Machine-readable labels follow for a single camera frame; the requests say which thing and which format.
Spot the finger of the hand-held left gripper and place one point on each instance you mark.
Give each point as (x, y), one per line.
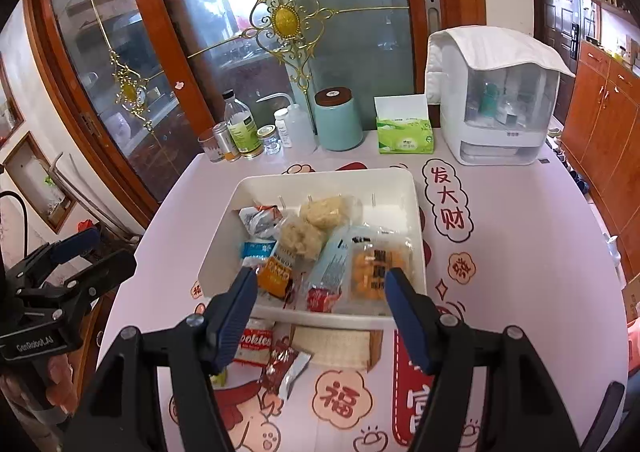
(102, 272)
(77, 241)

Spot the yellow cracker packet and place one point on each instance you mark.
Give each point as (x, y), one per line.
(377, 272)

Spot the wooden cabinet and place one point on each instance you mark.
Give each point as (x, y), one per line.
(605, 116)

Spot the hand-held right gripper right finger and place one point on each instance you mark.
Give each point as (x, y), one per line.
(410, 319)

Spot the dark wooden door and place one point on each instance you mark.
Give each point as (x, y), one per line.
(555, 21)

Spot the small glass jar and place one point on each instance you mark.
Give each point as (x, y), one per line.
(270, 139)

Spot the glass bottle green label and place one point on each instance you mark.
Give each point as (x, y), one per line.
(241, 129)

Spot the wooden box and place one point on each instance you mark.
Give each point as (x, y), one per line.
(332, 346)

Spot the brown snack packet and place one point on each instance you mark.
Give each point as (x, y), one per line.
(282, 367)

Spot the wooden framed wall niche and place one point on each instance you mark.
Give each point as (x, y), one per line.
(40, 179)

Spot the person's left hand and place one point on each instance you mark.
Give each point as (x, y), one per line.
(50, 387)

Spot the white red triangular snack packet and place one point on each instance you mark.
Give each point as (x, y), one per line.
(260, 222)

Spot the green tissue box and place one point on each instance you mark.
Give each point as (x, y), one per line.
(404, 129)

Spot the plastic squeeze wash bottle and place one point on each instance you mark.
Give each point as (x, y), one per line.
(299, 131)

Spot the small blue snack packet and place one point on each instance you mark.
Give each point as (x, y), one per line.
(257, 250)

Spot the glass cup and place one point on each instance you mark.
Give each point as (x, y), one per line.
(212, 147)

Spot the teal canister brown lid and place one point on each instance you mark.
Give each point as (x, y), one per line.
(339, 120)

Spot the metal-lidded jar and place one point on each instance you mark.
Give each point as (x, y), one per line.
(225, 140)

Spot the red round cake packet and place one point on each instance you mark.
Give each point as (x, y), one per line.
(321, 300)

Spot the large light blue snack packet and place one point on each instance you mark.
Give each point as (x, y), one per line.
(330, 262)

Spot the clear bag of pale pastries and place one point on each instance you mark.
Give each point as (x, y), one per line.
(300, 239)
(327, 212)

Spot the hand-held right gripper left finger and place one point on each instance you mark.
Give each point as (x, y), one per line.
(232, 322)

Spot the cardboard box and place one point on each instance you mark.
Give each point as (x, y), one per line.
(631, 299)

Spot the clear red packet dark snack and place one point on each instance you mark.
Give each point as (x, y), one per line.
(296, 289)

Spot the white desktop organiser cabinet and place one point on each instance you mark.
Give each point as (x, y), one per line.
(492, 96)

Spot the orange snack packet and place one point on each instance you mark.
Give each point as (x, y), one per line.
(274, 276)

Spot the glass door gold ornament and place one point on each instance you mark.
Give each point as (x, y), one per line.
(340, 41)
(115, 56)

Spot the red white cookie packet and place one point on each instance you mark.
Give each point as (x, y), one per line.
(255, 344)

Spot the white pill bottle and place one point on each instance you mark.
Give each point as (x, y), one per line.
(283, 127)

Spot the green pastry packet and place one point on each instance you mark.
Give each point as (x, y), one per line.
(220, 378)

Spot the white plastic storage bin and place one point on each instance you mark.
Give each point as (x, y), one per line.
(390, 202)

